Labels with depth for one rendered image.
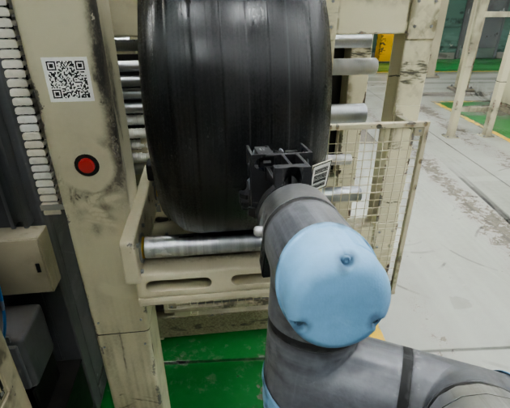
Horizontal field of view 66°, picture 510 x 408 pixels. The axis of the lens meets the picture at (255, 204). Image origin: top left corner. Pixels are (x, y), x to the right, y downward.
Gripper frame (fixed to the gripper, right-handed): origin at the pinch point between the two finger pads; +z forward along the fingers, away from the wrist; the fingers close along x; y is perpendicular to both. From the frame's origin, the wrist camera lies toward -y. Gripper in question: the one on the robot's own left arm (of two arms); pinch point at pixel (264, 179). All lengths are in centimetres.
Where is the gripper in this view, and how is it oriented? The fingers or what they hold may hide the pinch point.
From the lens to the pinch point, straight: 59.4
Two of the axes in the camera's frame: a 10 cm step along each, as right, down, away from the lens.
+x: -9.9, 0.6, -1.1
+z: -1.2, -3.5, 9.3
